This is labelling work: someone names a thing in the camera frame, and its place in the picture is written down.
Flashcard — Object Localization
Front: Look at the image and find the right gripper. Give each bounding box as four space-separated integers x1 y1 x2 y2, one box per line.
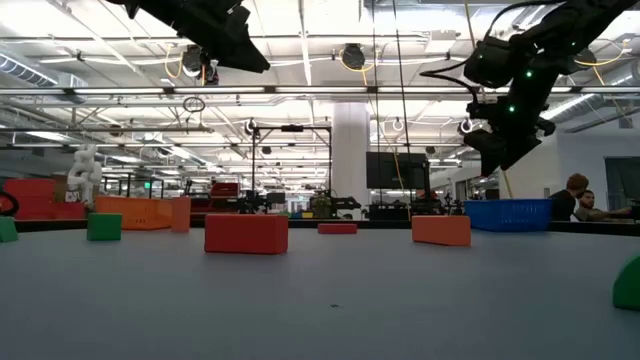
463 92 557 177

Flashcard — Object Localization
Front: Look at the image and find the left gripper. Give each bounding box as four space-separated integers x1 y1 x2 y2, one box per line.
159 0 272 74

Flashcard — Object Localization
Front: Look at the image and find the orange block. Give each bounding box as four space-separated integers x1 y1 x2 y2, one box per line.
411 215 472 248
170 196 192 233

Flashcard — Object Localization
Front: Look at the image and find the red rectangular block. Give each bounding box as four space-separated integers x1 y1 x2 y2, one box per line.
317 222 359 236
204 213 290 256

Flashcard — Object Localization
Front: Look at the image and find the green half-round block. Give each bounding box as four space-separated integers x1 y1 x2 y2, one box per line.
612 254 640 312

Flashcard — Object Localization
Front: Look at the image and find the green cube block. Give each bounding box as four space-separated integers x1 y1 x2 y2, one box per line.
86 212 123 242

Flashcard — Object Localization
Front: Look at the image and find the blue plastic basket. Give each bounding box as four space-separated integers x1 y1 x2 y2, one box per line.
463 198 554 233

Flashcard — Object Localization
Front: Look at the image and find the person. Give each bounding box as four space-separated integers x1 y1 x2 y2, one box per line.
573 189 634 223
548 172 590 222

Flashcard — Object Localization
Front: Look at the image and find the black monitor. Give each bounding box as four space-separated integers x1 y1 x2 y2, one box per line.
365 151 430 190

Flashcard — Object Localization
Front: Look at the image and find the dark window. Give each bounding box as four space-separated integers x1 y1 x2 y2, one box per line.
603 156 640 211

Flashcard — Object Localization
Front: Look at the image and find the red toolbox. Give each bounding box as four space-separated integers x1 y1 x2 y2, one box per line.
209 182 241 199

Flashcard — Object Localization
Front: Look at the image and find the white column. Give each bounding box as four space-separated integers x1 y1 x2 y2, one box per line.
331 102 371 207

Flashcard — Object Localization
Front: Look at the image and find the orange plastic basket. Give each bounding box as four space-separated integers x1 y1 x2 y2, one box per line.
94 195 174 231

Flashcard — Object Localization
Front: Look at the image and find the red storage crate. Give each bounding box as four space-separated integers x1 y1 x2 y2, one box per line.
14 201 87 221
3 178 57 204

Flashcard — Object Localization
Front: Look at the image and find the ceiling cable reel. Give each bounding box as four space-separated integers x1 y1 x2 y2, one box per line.
180 45 221 86
341 42 367 71

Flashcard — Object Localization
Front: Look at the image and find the coiled black cable ring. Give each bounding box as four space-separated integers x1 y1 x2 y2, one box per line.
182 95 207 114

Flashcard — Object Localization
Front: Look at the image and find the black frame rig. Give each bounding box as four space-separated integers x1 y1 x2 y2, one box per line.
251 123 333 207

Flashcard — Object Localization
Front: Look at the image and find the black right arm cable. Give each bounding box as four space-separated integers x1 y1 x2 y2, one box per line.
418 0 569 101

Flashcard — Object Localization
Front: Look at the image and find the hanging black cable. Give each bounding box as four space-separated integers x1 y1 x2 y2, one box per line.
370 0 381 206
391 0 413 221

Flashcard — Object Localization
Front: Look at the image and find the black table frame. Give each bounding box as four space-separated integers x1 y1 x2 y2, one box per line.
0 217 640 237

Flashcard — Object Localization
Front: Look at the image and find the ceiling air duct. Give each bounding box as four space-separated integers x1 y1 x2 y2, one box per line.
0 52 89 104

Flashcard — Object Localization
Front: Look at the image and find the black cable loop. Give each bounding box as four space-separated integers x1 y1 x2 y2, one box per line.
0 189 21 218

